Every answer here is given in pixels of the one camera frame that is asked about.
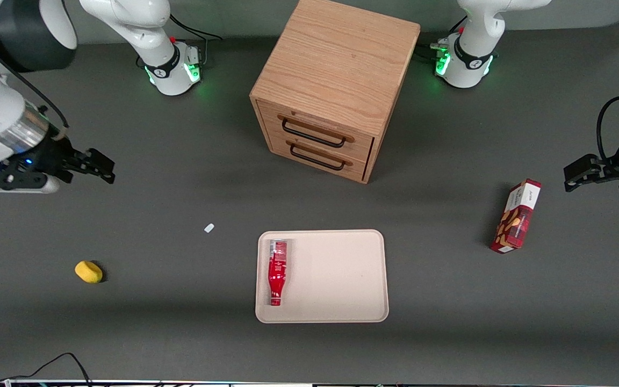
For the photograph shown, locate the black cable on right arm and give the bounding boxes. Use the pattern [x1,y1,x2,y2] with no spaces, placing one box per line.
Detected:
[0,0,69,130]

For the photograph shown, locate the black cable at right arm base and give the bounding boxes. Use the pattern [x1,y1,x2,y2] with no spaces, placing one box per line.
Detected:
[169,13,224,68]

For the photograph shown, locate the red tartan shortbread box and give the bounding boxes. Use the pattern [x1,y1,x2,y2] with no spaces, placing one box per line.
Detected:
[490,178,542,255]

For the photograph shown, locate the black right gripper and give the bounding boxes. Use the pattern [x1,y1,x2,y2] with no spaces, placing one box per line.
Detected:
[0,134,116,185]

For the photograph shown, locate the red ketchup bottle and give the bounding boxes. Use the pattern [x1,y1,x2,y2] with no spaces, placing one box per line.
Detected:
[268,239,289,307]

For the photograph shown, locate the wooden drawer front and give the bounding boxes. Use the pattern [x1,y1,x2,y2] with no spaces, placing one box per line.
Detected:
[257,100,376,163]
[268,134,370,182]

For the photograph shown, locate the yellow sponge piece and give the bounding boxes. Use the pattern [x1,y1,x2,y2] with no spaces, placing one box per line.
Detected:
[74,261,104,284]

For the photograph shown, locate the beige plastic tray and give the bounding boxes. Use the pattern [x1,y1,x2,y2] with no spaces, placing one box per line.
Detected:
[255,230,390,324]

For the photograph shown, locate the right wrist camera unit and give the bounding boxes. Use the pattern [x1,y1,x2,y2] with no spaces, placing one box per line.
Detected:
[0,171,61,195]

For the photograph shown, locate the wooden two-drawer cabinet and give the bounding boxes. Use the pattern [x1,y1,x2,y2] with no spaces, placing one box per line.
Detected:
[249,0,421,184]

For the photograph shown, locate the black cable at table edge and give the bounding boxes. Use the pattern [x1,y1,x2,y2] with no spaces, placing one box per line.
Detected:
[0,352,92,387]

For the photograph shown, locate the black drawer handle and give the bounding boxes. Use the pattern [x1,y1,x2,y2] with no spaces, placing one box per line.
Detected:
[277,114,355,148]
[286,141,354,171]

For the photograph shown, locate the black cables at left arm base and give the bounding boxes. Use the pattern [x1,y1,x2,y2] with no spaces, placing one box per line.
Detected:
[416,16,469,61]

